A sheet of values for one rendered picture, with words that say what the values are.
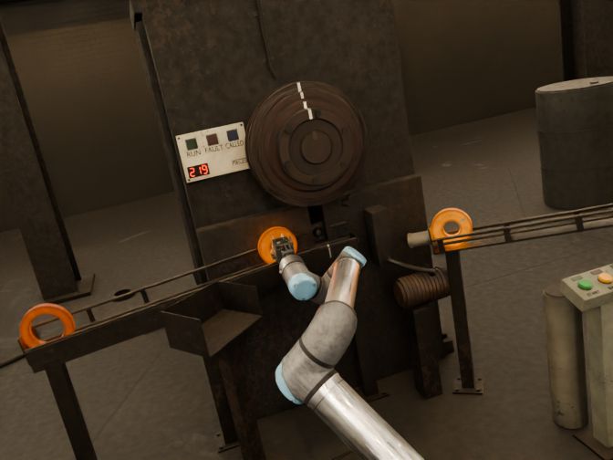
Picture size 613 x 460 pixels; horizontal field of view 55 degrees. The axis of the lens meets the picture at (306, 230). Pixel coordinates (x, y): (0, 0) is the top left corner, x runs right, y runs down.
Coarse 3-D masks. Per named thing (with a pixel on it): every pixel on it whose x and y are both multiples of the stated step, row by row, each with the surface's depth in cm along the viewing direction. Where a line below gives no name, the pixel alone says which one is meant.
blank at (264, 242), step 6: (270, 228) 232; (276, 228) 231; (282, 228) 231; (264, 234) 231; (270, 234) 230; (276, 234) 231; (288, 234) 232; (264, 240) 230; (270, 240) 231; (294, 240) 233; (258, 246) 231; (264, 246) 231; (294, 246) 234; (264, 252) 231; (264, 258) 232; (270, 258) 232
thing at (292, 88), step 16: (272, 96) 216; (336, 96) 222; (256, 112) 216; (352, 112) 225; (256, 128) 217; (256, 144) 218; (368, 144) 230; (256, 160) 219; (256, 176) 221; (352, 176) 231; (272, 192) 224; (336, 192) 231
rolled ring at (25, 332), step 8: (40, 304) 215; (48, 304) 215; (56, 304) 216; (32, 312) 212; (40, 312) 213; (48, 312) 214; (56, 312) 214; (64, 312) 215; (24, 320) 212; (32, 320) 213; (64, 320) 216; (72, 320) 217; (24, 328) 213; (72, 328) 217; (24, 336) 213; (32, 336) 215; (32, 344) 215
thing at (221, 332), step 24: (216, 288) 217; (240, 288) 210; (168, 312) 196; (192, 312) 209; (216, 312) 217; (240, 312) 213; (168, 336) 200; (192, 336) 191; (216, 336) 201; (240, 360) 209; (240, 384) 210; (240, 408) 210; (240, 432) 216; (264, 456) 221
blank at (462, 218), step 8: (448, 208) 228; (456, 208) 228; (440, 216) 228; (448, 216) 227; (456, 216) 226; (464, 216) 226; (432, 224) 229; (440, 224) 229; (464, 224) 226; (432, 232) 230; (440, 232) 230; (464, 232) 227; (448, 240) 230
